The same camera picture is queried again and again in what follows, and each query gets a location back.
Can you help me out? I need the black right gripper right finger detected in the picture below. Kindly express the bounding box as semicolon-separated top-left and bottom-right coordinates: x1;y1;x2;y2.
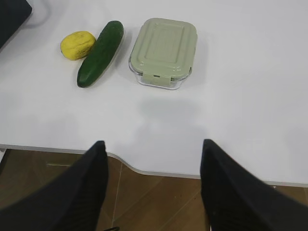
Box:
200;139;308;231

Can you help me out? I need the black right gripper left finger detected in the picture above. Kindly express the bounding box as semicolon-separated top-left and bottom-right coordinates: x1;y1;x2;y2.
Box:
0;141;108;231

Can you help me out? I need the yellow lemon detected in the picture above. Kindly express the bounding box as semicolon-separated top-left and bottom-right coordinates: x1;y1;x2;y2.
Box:
60;31;96;60

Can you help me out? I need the green lidded glass container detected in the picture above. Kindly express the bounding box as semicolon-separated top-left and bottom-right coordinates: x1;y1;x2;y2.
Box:
128;18;198;90

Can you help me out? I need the green cucumber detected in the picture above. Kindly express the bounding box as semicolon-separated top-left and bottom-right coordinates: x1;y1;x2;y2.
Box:
77;21;124;88

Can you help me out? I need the dark navy lunch bag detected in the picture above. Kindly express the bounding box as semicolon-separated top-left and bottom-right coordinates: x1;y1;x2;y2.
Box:
0;0;32;48

